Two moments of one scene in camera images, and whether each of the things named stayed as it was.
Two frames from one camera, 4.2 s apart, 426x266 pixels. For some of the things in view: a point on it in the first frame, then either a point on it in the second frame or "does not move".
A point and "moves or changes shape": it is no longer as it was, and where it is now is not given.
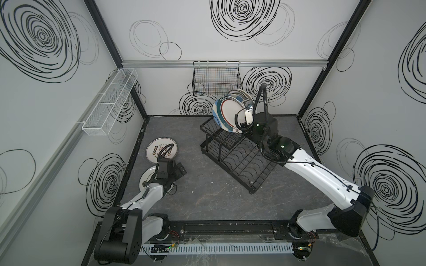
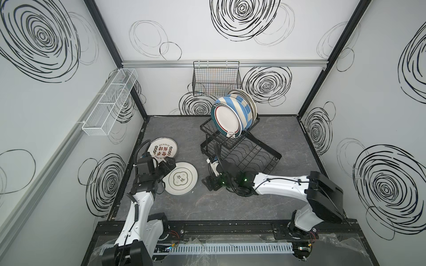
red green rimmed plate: x=224 y=110 moves or changes shape
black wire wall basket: x=216 y=78 does not move
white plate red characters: x=155 y=146 does not move
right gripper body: x=252 y=129 to x=219 y=180
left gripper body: x=176 y=173 to x=161 y=170
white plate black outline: x=146 y=176 moves or changes shape
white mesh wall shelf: x=103 y=116 does not move
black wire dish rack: x=237 y=155 does not move
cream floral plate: x=245 y=95 does not move
